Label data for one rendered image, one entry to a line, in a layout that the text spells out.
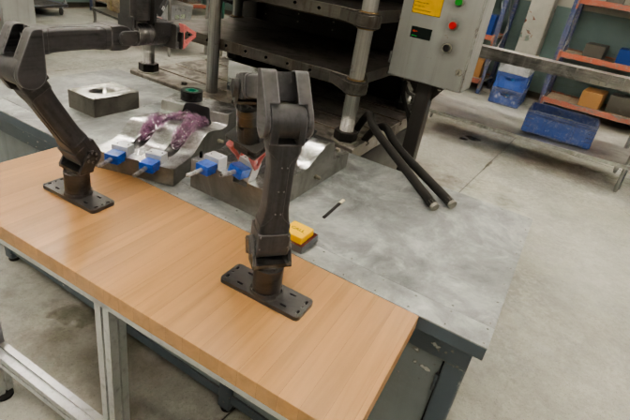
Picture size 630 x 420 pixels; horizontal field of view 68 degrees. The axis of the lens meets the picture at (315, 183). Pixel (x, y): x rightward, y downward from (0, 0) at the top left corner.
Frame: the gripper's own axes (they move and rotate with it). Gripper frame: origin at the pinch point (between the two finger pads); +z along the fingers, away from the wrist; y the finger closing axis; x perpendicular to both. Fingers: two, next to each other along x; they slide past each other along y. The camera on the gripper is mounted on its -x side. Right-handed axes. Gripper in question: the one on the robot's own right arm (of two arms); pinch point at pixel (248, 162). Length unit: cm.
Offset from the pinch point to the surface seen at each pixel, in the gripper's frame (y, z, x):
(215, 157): 10.5, 3.5, 2.0
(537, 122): -58, 173, -336
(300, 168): -6.6, 10.3, -15.6
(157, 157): 25.8, 7.8, 9.7
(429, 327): -60, 2, 10
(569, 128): -84, 166, -338
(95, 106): 76, 25, -3
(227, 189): 3.2, 8.8, 5.4
